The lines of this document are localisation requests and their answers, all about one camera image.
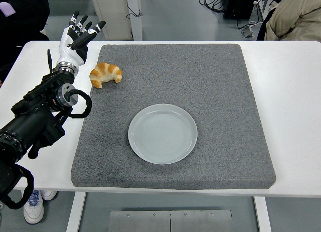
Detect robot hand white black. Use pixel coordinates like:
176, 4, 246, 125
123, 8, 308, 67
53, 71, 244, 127
57, 12, 106, 67

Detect golden croissant bread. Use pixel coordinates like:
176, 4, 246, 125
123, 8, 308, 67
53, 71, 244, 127
89, 62, 123, 89

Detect light grey round plate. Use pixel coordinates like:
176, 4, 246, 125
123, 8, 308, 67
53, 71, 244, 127
128, 103, 198, 165

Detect person in dark clothing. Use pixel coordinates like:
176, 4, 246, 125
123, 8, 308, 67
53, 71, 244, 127
0, 0, 50, 86

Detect grey foam mat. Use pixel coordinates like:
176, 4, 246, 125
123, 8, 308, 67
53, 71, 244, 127
70, 43, 277, 190

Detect white table leg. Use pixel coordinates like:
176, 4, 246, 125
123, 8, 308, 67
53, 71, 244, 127
253, 196, 272, 232
66, 191, 87, 232

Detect person's white shoe blue laces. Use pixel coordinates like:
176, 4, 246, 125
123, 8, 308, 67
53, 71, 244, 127
23, 190, 45, 224

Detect black equipment box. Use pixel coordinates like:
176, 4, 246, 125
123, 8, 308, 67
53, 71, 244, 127
223, 0, 259, 20

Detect grey floor power adapter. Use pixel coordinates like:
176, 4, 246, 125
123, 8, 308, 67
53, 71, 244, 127
241, 21, 256, 38

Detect person in beige jacket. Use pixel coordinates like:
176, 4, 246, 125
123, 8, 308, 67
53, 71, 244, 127
256, 0, 321, 42

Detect white furniture post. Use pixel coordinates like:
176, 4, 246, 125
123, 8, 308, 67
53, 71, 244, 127
89, 0, 143, 41

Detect thin black cable on post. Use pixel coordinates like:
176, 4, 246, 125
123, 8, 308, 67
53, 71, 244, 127
126, 3, 143, 19

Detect black cable bundle on floor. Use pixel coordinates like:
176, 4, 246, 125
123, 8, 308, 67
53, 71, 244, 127
199, 0, 226, 14

